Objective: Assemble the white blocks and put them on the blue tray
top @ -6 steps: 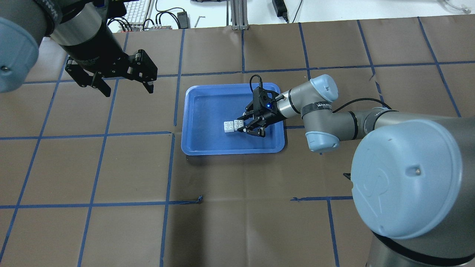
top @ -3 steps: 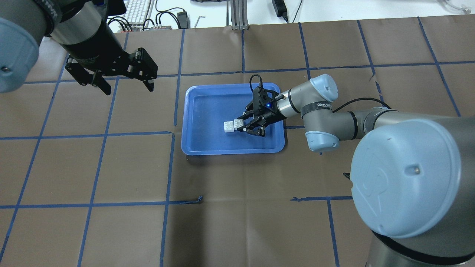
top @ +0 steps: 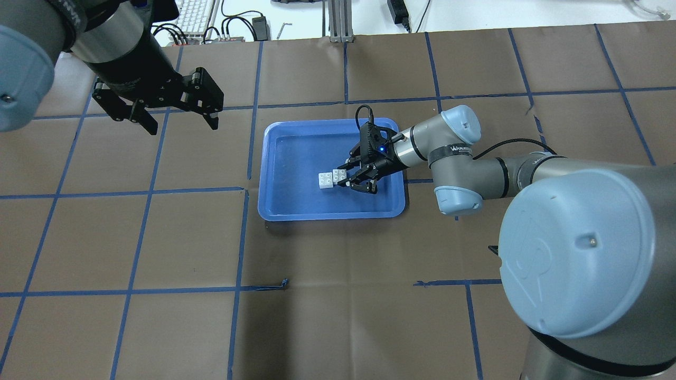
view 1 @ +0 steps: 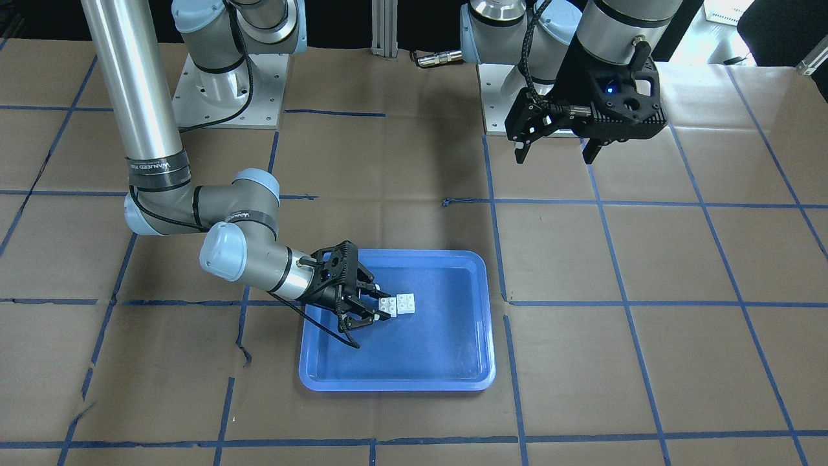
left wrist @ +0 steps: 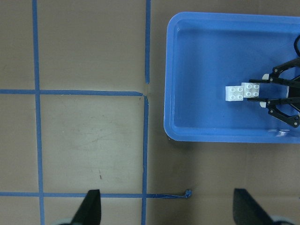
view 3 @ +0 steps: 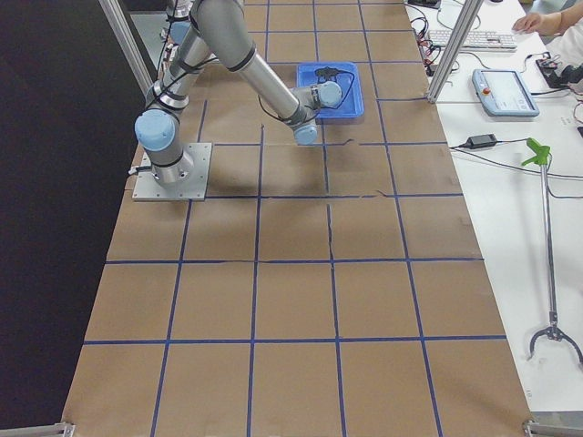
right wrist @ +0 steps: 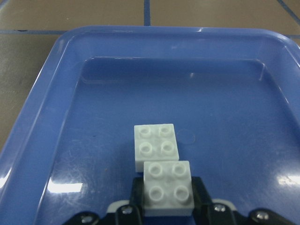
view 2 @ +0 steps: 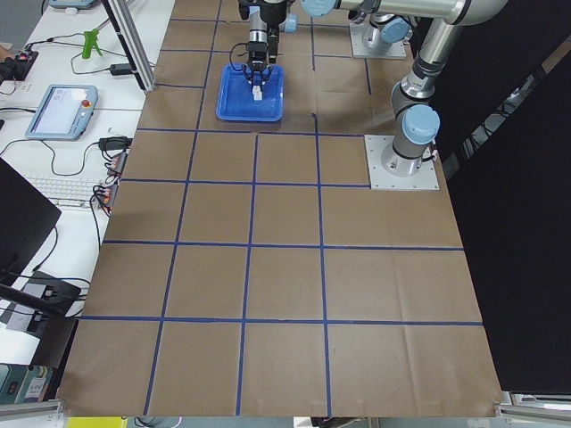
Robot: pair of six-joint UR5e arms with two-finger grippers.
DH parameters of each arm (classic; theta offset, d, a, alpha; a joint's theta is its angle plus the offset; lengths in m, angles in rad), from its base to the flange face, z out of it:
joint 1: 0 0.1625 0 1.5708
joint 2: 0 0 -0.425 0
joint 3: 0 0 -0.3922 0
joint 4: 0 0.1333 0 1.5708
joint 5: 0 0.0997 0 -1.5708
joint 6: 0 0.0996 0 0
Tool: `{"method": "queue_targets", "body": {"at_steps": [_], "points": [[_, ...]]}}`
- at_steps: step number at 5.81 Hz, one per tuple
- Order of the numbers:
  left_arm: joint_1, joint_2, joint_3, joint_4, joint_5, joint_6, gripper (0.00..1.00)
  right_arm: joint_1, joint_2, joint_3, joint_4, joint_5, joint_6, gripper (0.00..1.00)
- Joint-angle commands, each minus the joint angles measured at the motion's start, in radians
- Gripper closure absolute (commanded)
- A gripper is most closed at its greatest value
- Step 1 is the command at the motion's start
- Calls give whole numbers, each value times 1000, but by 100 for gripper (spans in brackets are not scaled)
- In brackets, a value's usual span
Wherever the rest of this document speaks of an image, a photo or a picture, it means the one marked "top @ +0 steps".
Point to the blue plastic tray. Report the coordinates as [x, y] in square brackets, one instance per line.
[295, 153]

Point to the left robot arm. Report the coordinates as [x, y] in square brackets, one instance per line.
[114, 40]

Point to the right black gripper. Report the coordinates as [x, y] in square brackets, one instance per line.
[381, 164]

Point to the white keyboard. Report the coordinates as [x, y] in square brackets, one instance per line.
[195, 16]

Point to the white block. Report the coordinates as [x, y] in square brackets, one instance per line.
[338, 175]
[326, 180]

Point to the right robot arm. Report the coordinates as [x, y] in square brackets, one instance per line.
[586, 248]

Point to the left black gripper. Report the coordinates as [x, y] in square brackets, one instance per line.
[138, 68]

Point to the aluminium frame post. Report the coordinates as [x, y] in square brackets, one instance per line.
[339, 21]

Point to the black power adapter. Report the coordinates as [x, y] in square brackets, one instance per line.
[399, 13]

